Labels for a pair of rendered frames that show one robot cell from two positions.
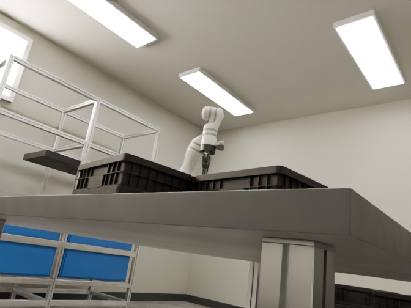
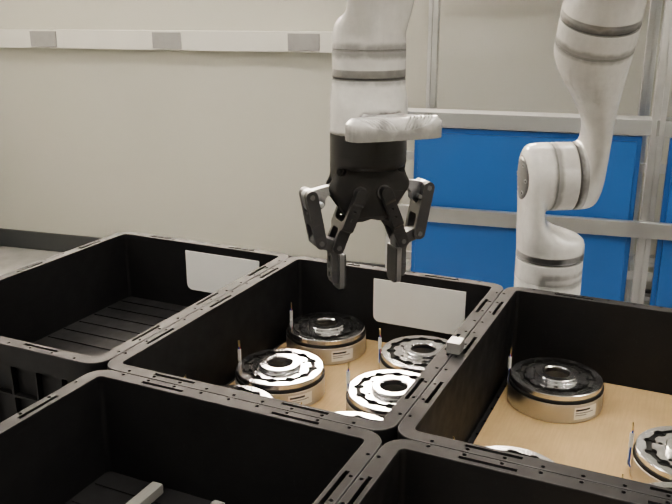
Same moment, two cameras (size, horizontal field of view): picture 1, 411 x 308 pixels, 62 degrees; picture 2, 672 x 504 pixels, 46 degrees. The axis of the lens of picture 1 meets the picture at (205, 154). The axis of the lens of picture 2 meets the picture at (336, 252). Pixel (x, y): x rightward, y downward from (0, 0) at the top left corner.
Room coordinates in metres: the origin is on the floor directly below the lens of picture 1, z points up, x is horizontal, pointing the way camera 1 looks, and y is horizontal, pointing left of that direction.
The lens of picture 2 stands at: (1.21, -0.69, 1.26)
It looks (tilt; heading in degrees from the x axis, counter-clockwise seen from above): 17 degrees down; 66
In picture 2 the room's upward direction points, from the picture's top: straight up
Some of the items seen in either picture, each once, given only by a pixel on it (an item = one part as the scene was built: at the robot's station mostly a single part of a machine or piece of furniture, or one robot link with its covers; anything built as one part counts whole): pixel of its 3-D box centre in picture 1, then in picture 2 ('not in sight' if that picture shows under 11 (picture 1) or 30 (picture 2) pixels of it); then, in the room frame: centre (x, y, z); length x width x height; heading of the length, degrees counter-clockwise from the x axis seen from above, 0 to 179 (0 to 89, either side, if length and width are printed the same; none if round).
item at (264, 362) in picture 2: not in sight; (279, 364); (1.50, 0.10, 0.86); 0.05 x 0.05 x 0.01
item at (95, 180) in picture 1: (130, 185); (117, 328); (1.34, 0.28, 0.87); 0.40 x 0.30 x 0.11; 41
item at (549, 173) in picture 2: not in sight; (552, 204); (1.91, 0.14, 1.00); 0.09 x 0.09 x 0.17; 67
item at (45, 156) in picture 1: (91, 172); not in sight; (3.46, 1.13, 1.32); 1.20 x 0.45 x 0.06; 138
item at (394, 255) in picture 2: not in sight; (394, 263); (1.58, -0.01, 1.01); 0.02 x 0.01 x 0.04; 86
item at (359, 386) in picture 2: not in sight; (393, 391); (1.59, -0.01, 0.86); 0.10 x 0.10 x 0.01
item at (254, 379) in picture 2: not in sight; (280, 368); (1.50, 0.10, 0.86); 0.10 x 0.10 x 0.01
